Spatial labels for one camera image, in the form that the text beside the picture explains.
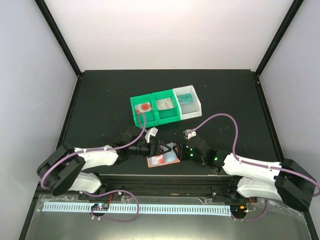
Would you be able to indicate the teal chip credit card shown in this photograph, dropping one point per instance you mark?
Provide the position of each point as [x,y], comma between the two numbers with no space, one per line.
[186,98]

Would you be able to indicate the left black frame post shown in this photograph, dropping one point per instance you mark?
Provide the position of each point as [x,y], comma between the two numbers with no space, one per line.
[47,15]

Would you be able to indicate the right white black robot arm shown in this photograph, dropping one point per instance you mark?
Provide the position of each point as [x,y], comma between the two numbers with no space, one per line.
[284,181]

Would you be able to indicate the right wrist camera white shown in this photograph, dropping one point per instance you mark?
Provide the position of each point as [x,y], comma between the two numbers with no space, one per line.
[190,133]

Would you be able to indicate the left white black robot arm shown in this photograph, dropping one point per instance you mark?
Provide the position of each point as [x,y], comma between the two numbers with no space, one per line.
[64,170]

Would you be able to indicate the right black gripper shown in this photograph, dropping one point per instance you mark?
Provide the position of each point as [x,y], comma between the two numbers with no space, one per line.
[181,154]

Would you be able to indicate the white pagoda credit card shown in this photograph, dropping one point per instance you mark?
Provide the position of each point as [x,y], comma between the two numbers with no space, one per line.
[164,104]

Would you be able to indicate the black frame post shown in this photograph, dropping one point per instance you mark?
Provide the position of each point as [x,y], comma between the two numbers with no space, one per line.
[47,15]
[283,27]

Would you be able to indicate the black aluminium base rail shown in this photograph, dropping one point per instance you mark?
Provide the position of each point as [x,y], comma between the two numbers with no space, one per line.
[220,188]

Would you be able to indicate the white slotted cable duct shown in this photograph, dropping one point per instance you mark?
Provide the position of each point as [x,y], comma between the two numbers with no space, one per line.
[156,209]

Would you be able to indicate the left electronics board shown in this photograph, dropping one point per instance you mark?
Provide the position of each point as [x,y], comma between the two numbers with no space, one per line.
[99,207]

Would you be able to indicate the right black frame post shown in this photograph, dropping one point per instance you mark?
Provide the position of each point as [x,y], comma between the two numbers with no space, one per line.
[283,27]

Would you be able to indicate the left green bin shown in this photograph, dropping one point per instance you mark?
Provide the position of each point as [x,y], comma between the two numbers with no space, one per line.
[150,118]

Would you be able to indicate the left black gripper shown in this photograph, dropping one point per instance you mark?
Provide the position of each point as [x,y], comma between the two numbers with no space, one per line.
[157,148]

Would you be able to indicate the red circle credit card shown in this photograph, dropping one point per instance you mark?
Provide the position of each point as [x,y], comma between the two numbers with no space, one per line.
[156,160]

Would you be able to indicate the pink leather card holder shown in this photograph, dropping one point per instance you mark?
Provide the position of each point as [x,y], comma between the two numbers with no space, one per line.
[162,164]

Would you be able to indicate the electronics board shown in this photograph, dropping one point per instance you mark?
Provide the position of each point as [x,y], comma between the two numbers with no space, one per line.
[99,207]
[239,209]

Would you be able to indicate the green bin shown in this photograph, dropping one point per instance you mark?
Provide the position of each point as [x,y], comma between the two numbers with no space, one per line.
[150,118]
[167,116]

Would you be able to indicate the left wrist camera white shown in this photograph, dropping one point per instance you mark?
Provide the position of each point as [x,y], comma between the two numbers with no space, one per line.
[152,132]

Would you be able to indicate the red white credit card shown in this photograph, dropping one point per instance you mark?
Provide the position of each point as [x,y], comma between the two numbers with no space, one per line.
[143,107]

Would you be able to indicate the middle green bin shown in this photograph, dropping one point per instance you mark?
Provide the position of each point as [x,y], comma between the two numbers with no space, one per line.
[167,116]

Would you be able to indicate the right electronics board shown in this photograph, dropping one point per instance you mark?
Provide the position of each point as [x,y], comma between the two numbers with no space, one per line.
[239,209]

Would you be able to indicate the white bin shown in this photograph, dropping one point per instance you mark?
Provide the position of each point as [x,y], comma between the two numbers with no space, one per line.
[192,110]

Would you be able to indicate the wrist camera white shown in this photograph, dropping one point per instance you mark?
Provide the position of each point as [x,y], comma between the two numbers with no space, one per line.
[152,132]
[190,133]

